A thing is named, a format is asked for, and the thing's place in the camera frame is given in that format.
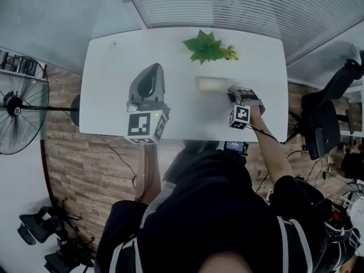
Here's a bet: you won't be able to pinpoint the small yellow-green plant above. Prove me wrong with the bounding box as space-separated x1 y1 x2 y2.
220 45 240 62

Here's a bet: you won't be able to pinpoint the thin forearm cable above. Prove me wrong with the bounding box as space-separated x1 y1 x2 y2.
246 123 281 145

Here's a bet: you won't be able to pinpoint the black floor cable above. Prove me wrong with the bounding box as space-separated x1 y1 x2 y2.
95 134 138 189

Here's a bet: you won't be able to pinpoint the person's left forearm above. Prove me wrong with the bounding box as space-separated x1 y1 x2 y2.
135 143 162 205

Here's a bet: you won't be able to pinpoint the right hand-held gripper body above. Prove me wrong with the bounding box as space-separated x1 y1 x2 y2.
229 88 267 131

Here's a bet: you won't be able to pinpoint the black office chair with headrest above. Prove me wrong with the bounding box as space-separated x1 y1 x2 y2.
300 49 364 161

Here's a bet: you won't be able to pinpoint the green leafy plant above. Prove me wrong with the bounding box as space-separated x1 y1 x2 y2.
181 29 225 66

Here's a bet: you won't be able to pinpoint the black chest device with screen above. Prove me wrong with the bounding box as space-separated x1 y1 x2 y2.
224 140 250 156

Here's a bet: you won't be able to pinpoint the black hip device with cables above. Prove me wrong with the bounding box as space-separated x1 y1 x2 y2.
324 199 359 257

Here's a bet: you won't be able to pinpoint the black standing fan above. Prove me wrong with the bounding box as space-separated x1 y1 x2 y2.
0 55 82 156

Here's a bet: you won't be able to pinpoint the person's black clothed torso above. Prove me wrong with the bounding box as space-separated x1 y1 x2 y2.
95 140 358 273

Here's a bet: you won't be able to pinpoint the tangle of floor cables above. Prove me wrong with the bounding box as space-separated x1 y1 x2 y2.
287 149 364 200

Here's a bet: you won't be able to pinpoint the white window blinds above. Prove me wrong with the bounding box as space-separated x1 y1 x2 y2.
121 0 364 65

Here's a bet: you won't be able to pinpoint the person's right forearm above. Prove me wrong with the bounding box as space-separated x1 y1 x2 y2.
249 113 296 188

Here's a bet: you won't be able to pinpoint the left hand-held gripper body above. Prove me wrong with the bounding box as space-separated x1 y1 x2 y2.
124 100 172 146

